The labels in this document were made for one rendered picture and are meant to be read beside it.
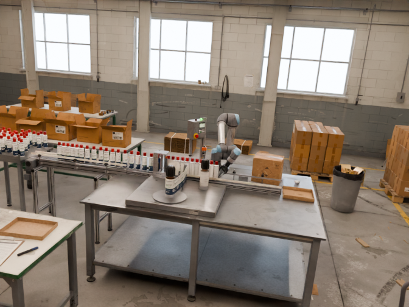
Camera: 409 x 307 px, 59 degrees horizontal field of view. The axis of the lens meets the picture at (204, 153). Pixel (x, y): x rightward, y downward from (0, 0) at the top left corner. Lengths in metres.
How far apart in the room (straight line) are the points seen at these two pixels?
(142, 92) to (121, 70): 0.79
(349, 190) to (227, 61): 4.67
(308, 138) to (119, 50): 5.36
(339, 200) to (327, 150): 1.41
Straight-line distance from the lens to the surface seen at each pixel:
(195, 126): 3.70
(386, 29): 9.14
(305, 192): 3.91
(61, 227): 3.05
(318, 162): 6.92
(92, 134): 5.43
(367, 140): 9.30
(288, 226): 3.13
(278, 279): 3.56
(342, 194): 5.69
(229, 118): 3.91
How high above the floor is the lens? 2.19
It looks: 16 degrees down
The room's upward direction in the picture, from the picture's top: 4 degrees clockwise
